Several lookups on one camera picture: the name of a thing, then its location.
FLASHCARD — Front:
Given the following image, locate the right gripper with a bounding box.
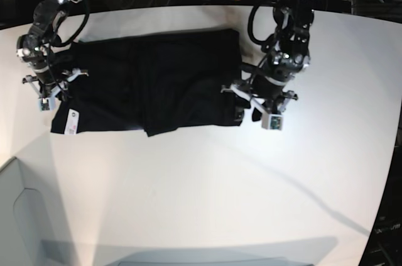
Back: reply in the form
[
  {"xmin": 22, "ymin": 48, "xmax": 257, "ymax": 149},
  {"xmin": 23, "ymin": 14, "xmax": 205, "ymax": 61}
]
[{"xmin": 22, "ymin": 67, "xmax": 89, "ymax": 101}]

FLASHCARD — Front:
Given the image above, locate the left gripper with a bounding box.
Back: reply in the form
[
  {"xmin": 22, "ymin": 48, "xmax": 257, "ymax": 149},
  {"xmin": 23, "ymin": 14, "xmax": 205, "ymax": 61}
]
[{"xmin": 220, "ymin": 72, "xmax": 298, "ymax": 122}]

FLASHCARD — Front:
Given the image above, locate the black T-shirt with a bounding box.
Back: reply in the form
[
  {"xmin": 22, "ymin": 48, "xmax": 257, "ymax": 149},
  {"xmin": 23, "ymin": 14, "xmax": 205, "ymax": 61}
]
[{"xmin": 51, "ymin": 29, "xmax": 243, "ymax": 136}]

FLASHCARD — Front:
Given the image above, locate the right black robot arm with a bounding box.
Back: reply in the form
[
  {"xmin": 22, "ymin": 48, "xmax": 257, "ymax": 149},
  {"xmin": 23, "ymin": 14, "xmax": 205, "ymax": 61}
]
[{"xmin": 16, "ymin": 0, "xmax": 90, "ymax": 101}]

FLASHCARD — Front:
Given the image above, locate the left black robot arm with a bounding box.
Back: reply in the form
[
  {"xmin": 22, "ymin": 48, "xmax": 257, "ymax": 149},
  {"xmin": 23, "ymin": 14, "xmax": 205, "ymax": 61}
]
[{"xmin": 222, "ymin": 0, "xmax": 315, "ymax": 130}]

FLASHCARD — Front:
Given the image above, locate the white garment label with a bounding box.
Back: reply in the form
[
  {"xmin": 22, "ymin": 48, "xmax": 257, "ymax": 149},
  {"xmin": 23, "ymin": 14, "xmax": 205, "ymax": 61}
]
[{"xmin": 64, "ymin": 109, "xmax": 80, "ymax": 135}]

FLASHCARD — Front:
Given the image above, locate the white plastic bin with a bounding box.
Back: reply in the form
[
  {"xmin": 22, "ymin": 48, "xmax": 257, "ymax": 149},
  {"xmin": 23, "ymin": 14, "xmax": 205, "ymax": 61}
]
[{"xmin": 1, "ymin": 157, "xmax": 65, "ymax": 265}]

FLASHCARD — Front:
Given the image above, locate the black equipment at right edge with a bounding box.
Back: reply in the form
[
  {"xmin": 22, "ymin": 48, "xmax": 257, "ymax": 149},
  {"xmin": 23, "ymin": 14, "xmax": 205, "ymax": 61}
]
[{"xmin": 361, "ymin": 140, "xmax": 402, "ymax": 266}]

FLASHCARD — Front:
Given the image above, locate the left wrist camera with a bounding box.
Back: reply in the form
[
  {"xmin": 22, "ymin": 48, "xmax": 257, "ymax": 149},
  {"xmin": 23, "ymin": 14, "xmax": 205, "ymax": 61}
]
[{"xmin": 261, "ymin": 113, "xmax": 283, "ymax": 131}]

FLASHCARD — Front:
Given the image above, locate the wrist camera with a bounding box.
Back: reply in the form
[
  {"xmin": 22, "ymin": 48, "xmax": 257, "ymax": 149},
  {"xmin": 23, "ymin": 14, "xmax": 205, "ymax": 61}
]
[
  {"xmin": 261, "ymin": 113, "xmax": 283, "ymax": 131},
  {"xmin": 38, "ymin": 97, "xmax": 57, "ymax": 112}
]

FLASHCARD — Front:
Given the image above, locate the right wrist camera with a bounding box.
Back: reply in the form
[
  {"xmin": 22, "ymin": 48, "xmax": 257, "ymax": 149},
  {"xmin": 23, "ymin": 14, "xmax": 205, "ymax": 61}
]
[{"xmin": 38, "ymin": 97, "xmax": 57, "ymax": 112}]

